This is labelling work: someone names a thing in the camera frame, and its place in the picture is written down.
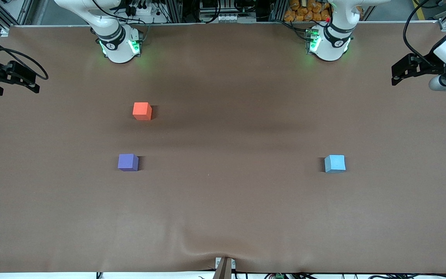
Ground light blue foam block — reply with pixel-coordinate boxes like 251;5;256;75
324;155;347;173

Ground brown table mat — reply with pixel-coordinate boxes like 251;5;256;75
0;21;446;274

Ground white power strip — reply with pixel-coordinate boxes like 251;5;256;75
128;3;160;18

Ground white terminal block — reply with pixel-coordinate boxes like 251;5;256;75
216;13;250;23

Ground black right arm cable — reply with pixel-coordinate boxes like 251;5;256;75
0;32;49;81

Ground purple foam block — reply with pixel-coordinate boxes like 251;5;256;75
117;153;139;172

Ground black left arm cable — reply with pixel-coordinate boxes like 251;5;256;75
403;0;442;67

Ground orange foam block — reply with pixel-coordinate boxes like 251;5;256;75
132;102;153;121

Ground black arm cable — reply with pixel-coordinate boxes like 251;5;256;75
403;0;442;67
0;32;49;81

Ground bag of orange items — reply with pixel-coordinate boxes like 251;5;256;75
283;0;333;22

